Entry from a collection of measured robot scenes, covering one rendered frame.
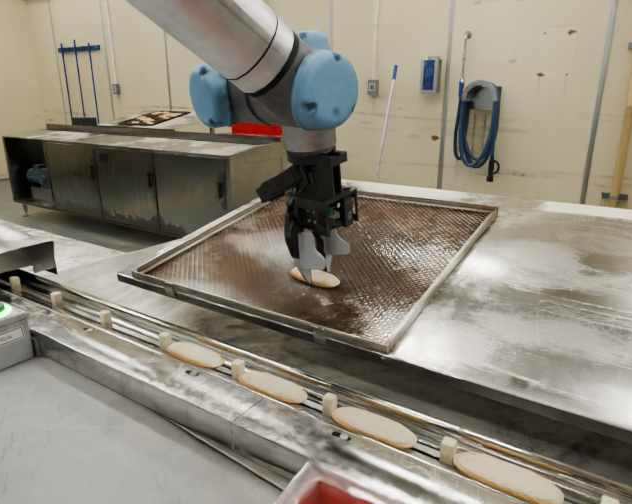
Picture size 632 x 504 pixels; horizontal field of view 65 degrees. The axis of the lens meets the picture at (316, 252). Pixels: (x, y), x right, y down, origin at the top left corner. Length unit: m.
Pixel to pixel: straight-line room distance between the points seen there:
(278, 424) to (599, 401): 0.34
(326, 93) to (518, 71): 3.76
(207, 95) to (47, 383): 0.45
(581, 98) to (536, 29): 0.59
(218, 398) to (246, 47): 0.38
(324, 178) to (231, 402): 0.32
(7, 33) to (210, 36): 8.02
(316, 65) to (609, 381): 0.46
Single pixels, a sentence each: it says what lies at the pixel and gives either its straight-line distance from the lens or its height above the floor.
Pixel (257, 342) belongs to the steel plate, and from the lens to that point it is 0.82.
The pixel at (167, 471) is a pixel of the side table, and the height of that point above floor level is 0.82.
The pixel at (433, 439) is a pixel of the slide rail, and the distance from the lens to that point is 0.58.
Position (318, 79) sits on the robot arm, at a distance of 0.49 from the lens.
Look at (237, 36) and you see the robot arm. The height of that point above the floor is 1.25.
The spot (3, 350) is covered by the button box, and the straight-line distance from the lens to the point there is 0.85.
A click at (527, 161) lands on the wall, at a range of 4.22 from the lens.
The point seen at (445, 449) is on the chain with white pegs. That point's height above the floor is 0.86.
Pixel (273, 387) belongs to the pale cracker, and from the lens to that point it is 0.63.
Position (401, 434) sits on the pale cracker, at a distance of 0.57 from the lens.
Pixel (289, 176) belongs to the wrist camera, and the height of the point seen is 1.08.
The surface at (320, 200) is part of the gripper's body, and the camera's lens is 0.71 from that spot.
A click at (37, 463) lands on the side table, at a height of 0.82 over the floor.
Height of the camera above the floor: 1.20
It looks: 18 degrees down
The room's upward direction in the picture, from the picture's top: straight up
